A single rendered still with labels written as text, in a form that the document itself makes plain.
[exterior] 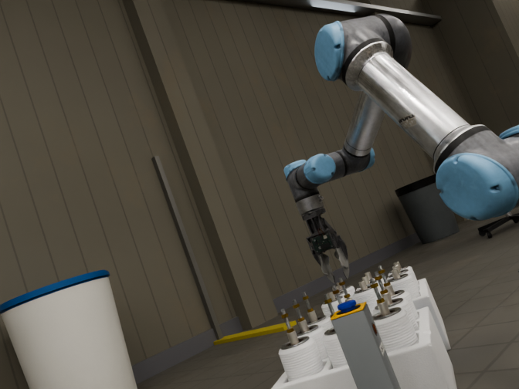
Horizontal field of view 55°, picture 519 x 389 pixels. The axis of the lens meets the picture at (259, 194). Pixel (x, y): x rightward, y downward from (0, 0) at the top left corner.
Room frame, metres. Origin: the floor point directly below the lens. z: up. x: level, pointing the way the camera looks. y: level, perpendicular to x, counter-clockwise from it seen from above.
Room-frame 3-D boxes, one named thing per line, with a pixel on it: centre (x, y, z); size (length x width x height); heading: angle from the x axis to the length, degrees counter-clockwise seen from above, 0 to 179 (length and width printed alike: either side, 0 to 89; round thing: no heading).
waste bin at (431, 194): (5.63, -1.71, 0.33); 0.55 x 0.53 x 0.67; 134
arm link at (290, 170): (1.45, -0.13, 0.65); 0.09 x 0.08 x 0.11; 22
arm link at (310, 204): (1.45, -0.13, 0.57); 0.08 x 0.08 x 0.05
